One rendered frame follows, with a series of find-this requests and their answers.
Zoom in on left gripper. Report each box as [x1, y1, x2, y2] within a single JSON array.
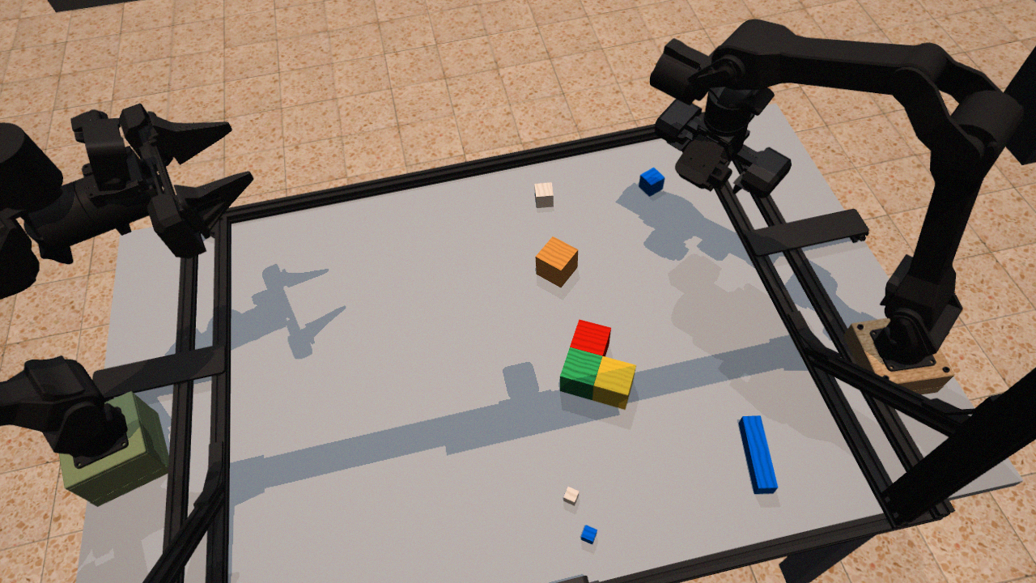
[[74, 104, 253, 258]]

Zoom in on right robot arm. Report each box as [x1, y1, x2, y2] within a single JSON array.
[[650, 19, 1024, 372]]

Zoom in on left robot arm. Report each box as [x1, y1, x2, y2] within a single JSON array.
[[0, 109, 144, 469]]

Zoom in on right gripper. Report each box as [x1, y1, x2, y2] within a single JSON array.
[[655, 100, 792, 198]]

